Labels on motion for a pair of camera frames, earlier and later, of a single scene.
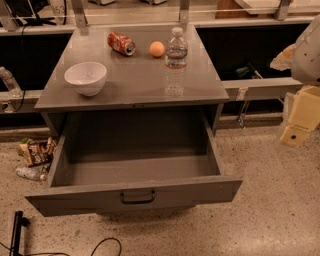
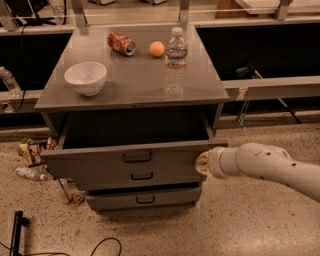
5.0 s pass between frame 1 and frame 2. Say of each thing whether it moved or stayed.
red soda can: stayed
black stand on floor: stayed
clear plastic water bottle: stayed
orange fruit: stayed
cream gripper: moved
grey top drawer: moved
